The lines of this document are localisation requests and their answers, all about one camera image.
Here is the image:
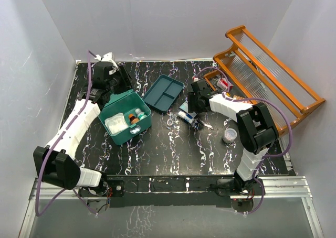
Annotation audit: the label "orange wooden shelf rack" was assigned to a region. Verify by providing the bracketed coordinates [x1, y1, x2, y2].
[213, 26, 325, 128]

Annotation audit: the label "brown medicine bottle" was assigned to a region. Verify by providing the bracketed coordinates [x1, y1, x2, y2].
[128, 114, 139, 124]

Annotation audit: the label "clear round container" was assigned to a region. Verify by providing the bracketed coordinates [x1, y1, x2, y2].
[222, 128, 237, 144]

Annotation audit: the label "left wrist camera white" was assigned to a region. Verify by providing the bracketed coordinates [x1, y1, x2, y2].
[94, 52, 118, 67]

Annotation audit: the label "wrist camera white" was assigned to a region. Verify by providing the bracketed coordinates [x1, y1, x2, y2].
[193, 77, 202, 82]
[94, 52, 118, 67]

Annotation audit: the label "red white small box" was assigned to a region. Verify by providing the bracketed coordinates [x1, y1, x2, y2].
[217, 78, 233, 90]

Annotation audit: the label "white medicine bottle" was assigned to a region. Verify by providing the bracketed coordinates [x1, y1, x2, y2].
[135, 108, 146, 120]

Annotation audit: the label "orange patterned card pack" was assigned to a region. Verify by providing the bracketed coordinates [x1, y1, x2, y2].
[233, 95, 244, 100]

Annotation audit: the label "green medicine box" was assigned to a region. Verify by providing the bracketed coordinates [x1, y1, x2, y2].
[98, 90, 152, 145]

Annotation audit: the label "blue white blister card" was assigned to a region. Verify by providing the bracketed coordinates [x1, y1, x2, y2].
[179, 101, 188, 113]

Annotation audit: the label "dark teal divider tray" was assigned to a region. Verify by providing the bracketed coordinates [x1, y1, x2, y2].
[143, 75, 184, 113]

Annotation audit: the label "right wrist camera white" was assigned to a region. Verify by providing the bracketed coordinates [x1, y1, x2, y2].
[193, 77, 202, 82]

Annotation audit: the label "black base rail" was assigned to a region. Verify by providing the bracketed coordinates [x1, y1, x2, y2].
[79, 175, 264, 208]

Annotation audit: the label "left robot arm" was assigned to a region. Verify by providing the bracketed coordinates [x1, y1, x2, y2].
[33, 61, 132, 196]

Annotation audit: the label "white gauze pack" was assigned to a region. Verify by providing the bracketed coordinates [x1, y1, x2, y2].
[104, 113, 129, 136]

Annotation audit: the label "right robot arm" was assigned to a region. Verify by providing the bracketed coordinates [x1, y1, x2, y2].
[187, 80, 279, 194]

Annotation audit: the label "blue white medicine box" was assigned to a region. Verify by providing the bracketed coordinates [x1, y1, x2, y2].
[177, 111, 197, 125]

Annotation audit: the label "small metal scissors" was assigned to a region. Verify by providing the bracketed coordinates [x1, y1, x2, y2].
[196, 118, 214, 130]

